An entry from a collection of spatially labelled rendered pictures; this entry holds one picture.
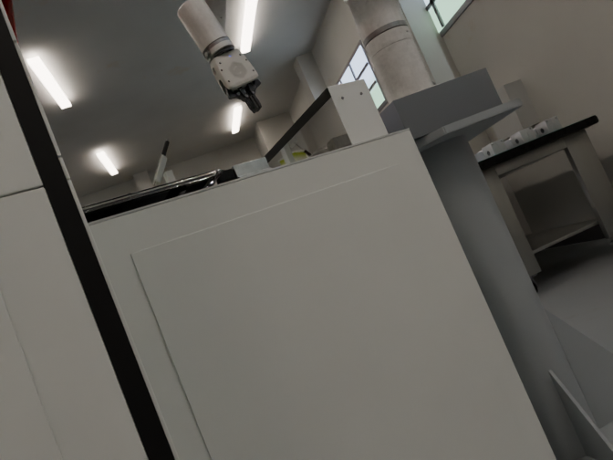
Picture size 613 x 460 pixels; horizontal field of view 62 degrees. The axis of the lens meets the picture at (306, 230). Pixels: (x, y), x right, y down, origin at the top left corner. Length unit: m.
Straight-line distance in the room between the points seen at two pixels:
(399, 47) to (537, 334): 0.76
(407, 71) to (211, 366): 0.87
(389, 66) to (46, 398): 1.06
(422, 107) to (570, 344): 0.69
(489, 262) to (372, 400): 0.54
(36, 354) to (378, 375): 0.52
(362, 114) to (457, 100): 0.29
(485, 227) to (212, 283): 0.72
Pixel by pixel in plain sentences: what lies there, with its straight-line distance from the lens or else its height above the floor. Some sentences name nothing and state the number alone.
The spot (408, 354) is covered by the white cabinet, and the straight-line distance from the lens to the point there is 0.89.
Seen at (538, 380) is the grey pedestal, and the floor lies 0.21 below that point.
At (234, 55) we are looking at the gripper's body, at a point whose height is 1.25.
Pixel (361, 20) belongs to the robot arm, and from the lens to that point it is 1.38.
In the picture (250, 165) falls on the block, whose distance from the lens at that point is 1.11.
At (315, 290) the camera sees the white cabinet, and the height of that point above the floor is 0.61.
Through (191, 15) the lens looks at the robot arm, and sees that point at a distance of 1.48.
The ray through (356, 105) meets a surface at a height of 0.91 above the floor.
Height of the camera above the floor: 0.64
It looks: 4 degrees up
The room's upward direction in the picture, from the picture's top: 23 degrees counter-clockwise
